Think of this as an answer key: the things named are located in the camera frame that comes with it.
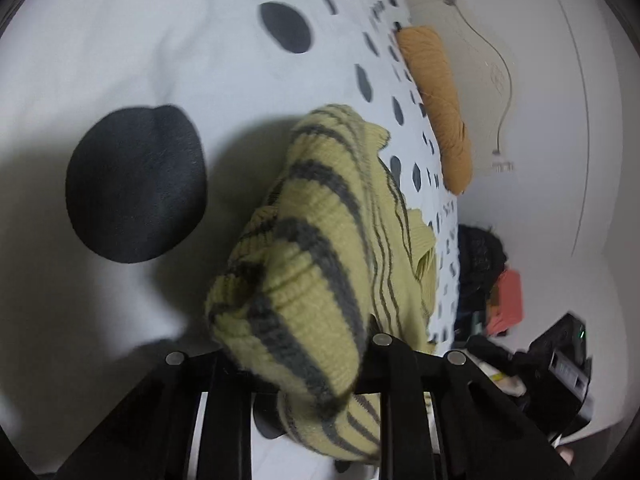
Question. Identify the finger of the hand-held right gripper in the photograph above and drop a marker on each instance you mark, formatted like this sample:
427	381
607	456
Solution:
492	352

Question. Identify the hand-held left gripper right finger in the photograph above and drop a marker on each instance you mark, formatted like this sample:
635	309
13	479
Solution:
400	400

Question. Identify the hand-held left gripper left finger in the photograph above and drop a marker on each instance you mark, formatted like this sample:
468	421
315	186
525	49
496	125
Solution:
230	410

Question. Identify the yellow striped knit sweater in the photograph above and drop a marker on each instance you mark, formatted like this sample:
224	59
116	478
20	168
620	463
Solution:
310	270

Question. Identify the orange cloth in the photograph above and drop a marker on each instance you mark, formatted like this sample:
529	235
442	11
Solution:
505	302

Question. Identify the black backpack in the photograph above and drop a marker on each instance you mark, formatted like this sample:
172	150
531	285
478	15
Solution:
480	270

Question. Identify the orange knitted garment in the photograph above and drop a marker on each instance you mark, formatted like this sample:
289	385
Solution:
440	105

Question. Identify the beige bed headboard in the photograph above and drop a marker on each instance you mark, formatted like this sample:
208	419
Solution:
480	75

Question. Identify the white polka dot bed cover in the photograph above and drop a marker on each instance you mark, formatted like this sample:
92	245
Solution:
150	85

